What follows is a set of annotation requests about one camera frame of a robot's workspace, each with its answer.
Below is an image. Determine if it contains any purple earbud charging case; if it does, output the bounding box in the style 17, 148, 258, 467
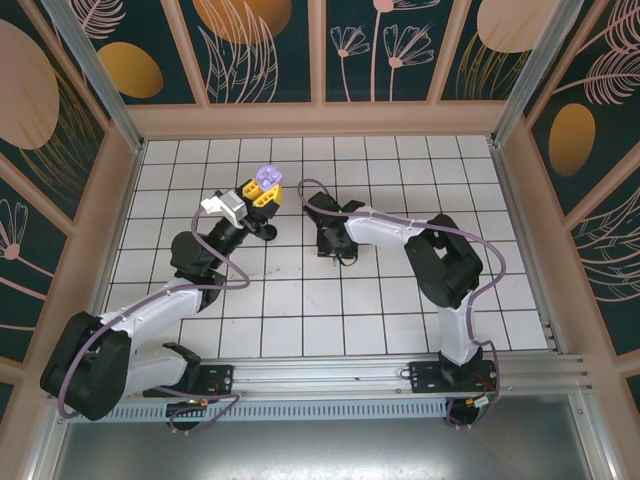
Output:
254, 164, 285, 189

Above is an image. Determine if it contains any grey metal sheet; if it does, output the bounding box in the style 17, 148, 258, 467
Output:
29, 419, 616, 480

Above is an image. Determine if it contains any green circuit board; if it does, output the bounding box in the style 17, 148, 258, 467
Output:
469, 391, 501, 416

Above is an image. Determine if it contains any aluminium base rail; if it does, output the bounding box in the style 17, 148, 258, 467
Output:
47, 353, 596, 401

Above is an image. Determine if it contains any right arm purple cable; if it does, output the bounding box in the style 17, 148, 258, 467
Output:
297, 178, 506, 430

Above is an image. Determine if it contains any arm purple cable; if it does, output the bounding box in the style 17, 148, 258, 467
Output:
57, 207, 251, 435
297, 178, 506, 430

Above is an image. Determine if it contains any slotted grey cable duct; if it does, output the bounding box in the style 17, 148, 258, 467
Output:
107, 402, 451, 422

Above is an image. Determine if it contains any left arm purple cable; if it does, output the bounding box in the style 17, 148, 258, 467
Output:
57, 207, 251, 435

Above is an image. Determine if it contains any aluminium frame post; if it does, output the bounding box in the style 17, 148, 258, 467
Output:
491, 0, 576, 147
39, 0, 147, 154

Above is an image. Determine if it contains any aluminium side rail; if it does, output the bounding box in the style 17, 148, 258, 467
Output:
492, 142, 569, 357

